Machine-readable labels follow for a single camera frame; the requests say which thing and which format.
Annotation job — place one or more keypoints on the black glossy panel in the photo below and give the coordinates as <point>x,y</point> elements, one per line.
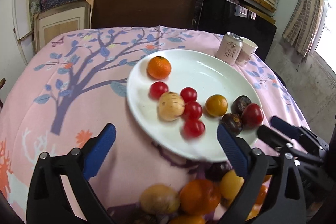
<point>218,16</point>

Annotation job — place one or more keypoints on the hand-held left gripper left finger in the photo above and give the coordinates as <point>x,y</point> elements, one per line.
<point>101,150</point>

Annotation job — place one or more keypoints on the dark red cherry tomato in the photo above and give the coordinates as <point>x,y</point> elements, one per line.
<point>252,116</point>

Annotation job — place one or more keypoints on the pale pink beverage can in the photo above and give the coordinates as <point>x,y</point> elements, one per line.
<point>228,50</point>

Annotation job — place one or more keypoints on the small striped pepino melon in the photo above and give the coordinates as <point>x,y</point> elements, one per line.
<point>160,199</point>

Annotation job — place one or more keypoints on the pink printed tablecloth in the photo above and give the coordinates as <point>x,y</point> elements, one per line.
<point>52,113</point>

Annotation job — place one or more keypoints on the beige checked curtain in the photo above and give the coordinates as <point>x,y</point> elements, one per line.
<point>304,16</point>

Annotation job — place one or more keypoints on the yellow round fruit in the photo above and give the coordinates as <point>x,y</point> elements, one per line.
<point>229,184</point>

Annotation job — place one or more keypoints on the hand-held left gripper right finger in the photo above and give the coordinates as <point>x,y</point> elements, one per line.
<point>233,148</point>

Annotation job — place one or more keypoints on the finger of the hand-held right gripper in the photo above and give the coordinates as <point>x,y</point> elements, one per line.
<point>271,136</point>
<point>284,125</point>

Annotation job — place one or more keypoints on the large dark brown water chestnut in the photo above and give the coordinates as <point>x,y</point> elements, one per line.
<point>232,121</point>

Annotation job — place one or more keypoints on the wooden chair part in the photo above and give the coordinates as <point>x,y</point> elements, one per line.
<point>2,92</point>

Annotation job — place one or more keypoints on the large orange mandarin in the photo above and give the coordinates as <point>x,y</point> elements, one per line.
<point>199,196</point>

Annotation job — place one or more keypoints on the window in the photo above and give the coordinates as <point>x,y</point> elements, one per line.
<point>328,29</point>

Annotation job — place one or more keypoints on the yellow-orange mandarin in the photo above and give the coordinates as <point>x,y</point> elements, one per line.
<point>186,220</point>
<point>216,105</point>

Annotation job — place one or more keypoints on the small orange mandarin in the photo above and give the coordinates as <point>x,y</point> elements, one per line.
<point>253,211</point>
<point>261,193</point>

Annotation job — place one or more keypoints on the large striped pepino melon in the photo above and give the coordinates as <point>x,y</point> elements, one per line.
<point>170,106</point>

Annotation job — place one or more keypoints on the small red cherry tomato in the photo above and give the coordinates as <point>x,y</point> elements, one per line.
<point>193,128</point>

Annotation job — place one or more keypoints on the dark brown wooden panel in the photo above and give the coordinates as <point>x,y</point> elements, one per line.
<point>144,8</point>

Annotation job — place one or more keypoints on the white paper cup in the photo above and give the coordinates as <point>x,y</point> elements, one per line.
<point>248,52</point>

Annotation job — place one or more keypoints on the white oval plate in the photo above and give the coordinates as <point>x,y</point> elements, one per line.
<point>204,74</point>

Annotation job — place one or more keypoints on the cardboard framed panel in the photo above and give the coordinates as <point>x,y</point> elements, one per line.
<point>60,27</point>

